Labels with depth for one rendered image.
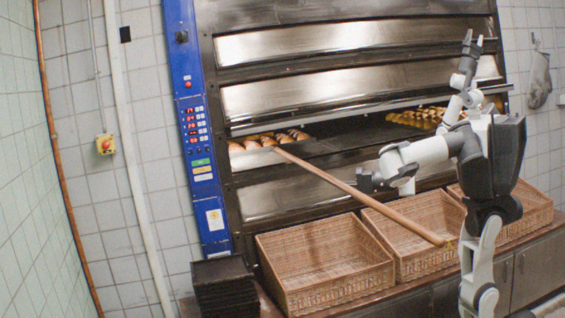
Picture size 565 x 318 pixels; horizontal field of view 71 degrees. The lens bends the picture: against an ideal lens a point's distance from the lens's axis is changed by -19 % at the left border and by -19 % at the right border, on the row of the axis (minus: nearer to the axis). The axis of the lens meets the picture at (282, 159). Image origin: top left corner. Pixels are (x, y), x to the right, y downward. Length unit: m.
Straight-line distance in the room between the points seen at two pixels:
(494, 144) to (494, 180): 0.15
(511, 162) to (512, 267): 1.09
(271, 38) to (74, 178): 1.23
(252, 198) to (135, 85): 0.83
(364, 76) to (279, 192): 0.77
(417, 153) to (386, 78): 1.10
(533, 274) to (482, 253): 1.05
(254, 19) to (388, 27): 0.76
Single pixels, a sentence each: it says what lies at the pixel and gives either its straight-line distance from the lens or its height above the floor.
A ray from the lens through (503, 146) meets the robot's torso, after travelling 1.78.
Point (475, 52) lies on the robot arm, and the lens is 2.20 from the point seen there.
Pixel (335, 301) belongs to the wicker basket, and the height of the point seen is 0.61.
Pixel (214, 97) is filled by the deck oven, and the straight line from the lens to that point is 2.34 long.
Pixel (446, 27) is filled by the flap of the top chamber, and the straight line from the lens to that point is 2.89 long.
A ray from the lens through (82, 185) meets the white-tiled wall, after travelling 2.40.
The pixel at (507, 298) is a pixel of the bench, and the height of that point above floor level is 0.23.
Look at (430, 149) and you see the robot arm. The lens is 1.59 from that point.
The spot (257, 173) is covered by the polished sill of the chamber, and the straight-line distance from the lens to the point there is 2.42.
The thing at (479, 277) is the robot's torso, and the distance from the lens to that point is 2.04.
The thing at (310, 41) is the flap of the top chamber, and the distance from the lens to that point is 2.45.
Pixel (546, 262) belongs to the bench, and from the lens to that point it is 3.02.
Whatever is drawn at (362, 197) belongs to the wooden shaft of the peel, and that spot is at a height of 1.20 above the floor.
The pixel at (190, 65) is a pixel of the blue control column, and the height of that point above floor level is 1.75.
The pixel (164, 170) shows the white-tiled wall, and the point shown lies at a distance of 2.35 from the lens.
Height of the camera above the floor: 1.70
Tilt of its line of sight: 12 degrees down
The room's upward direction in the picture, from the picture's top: 8 degrees counter-clockwise
